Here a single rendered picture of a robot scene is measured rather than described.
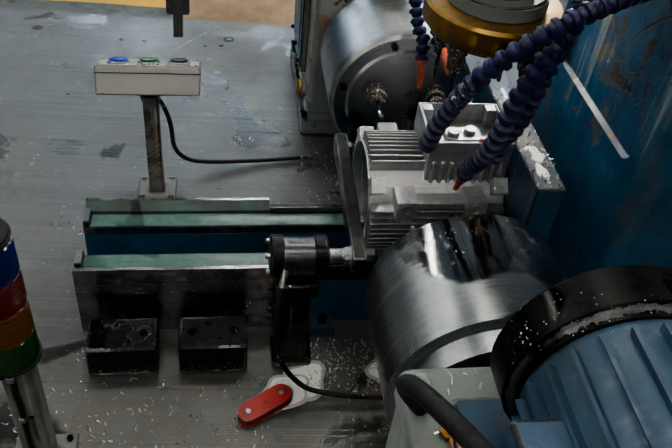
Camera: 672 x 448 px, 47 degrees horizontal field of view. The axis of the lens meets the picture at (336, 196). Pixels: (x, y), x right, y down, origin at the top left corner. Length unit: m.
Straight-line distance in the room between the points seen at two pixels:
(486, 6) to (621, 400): 0.55
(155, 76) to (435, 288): 0.66
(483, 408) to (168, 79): 0.80
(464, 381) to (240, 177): 0.85
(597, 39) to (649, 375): 0.70
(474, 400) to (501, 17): 0.46
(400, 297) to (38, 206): 0.80
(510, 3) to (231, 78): 0.95
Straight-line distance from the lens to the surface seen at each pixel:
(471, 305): 0.84
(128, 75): 1.32
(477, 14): 0.97
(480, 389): 0.77
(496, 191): 1.11
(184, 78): 1.31
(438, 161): 1.09
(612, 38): 1.15
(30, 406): 1.02
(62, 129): 1.66
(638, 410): 0.55
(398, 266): 0.91
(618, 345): 0.59
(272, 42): 1.95
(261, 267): 1.15
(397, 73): 1.30
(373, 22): 1.32
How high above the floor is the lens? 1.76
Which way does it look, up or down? 40 degrees down
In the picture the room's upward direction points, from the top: 7 degrees clockwise
